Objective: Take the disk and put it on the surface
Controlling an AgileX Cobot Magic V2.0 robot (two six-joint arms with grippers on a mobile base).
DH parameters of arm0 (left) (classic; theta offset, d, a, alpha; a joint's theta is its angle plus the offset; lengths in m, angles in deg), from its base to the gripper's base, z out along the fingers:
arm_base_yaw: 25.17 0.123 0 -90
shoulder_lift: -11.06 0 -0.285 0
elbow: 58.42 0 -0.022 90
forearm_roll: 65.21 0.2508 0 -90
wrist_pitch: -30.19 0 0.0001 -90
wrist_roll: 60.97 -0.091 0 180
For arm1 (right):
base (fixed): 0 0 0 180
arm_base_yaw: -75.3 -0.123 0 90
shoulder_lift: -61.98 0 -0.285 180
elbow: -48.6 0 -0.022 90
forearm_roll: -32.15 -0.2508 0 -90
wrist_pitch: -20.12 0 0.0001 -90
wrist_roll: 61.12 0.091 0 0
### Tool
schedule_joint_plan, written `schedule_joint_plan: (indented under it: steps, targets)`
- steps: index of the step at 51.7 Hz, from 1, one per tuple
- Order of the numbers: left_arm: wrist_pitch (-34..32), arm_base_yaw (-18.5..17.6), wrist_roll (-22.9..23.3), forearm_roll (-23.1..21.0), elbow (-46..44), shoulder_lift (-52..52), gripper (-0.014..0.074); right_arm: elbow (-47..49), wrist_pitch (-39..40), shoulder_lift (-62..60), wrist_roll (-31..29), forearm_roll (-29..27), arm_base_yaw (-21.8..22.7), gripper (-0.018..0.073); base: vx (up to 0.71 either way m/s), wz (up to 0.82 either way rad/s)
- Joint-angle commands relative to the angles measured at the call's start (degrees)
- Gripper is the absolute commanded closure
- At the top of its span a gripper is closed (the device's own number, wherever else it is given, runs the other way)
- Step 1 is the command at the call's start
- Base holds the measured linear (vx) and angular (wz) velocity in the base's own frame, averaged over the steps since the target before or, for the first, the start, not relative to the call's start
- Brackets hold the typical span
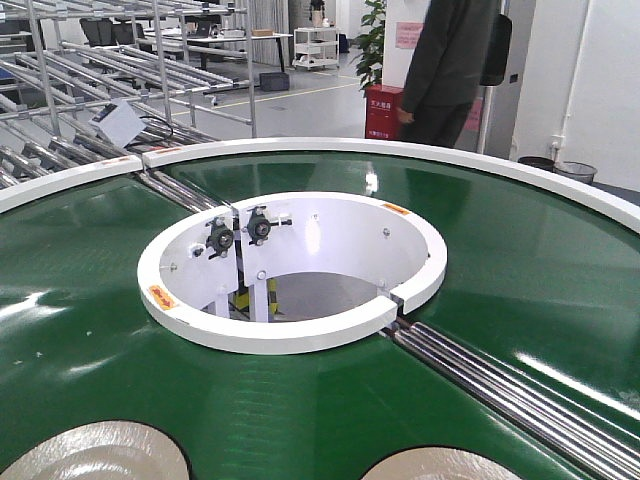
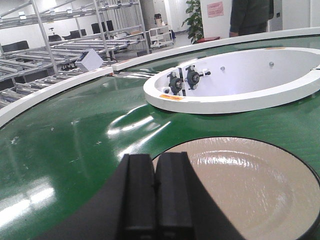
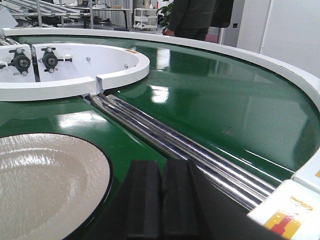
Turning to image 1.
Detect black bearing,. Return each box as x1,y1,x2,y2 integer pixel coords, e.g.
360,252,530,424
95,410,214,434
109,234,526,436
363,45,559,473
205,217,234,260
246,205,293,246

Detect steel conveyor rollers, far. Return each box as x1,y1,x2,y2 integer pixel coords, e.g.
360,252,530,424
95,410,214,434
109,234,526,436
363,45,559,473
135,170,219,213

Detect mesh waste bin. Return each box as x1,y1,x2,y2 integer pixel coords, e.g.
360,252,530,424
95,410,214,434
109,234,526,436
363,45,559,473
553,161,597,185

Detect black wall-mounted holder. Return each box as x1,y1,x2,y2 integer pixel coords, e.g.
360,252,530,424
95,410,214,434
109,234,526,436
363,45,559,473
480,14,512,87

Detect white outer conveyor rim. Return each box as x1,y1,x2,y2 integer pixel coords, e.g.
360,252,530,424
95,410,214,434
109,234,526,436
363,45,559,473
1,137,639,232

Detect black bearing, right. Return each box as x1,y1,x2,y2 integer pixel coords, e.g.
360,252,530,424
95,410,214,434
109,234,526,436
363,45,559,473
246,205,293,246

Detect dark waste bin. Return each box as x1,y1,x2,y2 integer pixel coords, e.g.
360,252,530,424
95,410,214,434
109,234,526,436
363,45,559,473
517,156,554,172

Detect steel conveyor rollers, near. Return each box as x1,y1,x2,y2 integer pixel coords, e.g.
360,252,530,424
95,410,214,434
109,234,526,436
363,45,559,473
382,317,639,479

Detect steel roller rack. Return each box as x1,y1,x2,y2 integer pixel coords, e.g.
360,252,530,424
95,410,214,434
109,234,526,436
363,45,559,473
1,1,254,189

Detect white shelf cart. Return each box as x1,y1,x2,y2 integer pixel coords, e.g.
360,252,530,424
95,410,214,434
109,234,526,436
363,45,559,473
292,27,339,71

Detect pink notice sign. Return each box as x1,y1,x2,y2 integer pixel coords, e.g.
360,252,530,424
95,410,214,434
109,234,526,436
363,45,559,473
395,21,424,49

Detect black bearing, left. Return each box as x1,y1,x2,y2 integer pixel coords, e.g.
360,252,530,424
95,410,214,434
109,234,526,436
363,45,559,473
205,217,234,260

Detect white control box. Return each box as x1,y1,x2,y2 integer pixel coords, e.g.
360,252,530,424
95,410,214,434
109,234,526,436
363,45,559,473
88,98,146,147

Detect green potted plant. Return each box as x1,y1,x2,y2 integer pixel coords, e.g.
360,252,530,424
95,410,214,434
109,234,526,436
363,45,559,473
356,0,387,93

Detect person in dark jacket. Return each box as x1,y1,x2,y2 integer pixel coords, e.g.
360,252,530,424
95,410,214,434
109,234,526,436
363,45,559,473
397,0,499,148

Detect red fire cabinet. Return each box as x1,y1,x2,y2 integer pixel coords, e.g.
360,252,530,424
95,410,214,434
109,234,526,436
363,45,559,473
365,84,403,140

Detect white inner conveyor ring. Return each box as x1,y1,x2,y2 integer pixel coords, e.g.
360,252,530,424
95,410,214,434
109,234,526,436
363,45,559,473
136,190,449,356

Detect black floor crate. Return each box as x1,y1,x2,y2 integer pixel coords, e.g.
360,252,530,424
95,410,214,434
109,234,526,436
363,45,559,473
259,72,290,92

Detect steel conveyor rollers,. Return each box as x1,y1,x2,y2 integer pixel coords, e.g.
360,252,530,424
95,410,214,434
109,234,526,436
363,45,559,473
135,170,219,213
382,317,639,479

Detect cream plate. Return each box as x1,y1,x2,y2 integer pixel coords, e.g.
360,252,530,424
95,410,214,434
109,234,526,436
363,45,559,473
362,446,518,480
1,420,191,479

